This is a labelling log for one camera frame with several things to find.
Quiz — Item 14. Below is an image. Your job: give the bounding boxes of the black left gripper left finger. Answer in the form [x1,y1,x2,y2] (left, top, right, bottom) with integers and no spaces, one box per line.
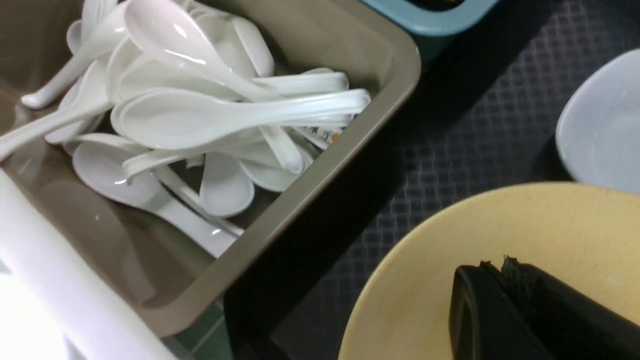
[448,265,555,360]

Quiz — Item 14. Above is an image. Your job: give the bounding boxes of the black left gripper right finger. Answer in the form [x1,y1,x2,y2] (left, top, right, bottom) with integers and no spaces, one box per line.
[500,257,640,360]

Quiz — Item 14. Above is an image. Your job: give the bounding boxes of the yellow noodle bowl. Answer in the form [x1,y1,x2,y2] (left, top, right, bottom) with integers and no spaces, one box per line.
[338,182,640,360]

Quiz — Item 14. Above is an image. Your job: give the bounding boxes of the small white square dish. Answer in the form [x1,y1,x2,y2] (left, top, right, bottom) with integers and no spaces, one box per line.
[555,48,640,195]

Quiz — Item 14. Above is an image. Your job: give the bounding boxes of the black plastic serving tray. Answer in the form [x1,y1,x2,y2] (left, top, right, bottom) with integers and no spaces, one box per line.
[224,0,640,360]

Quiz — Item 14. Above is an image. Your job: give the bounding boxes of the brown plastic spoon bin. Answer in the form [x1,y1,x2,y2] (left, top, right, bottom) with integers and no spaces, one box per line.
[1,0,421,337]

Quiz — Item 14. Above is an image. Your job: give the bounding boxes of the blue plastic chopstick bin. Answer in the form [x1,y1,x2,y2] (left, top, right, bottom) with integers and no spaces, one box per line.
[363,0,499,37]

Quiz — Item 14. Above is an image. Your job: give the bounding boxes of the pile of white spoons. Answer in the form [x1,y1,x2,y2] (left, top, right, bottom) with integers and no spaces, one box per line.
[1,0,371,258]

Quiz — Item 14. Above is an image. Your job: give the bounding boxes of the large white plastic tub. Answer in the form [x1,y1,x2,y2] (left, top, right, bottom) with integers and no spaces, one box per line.
[0,172,175,360]

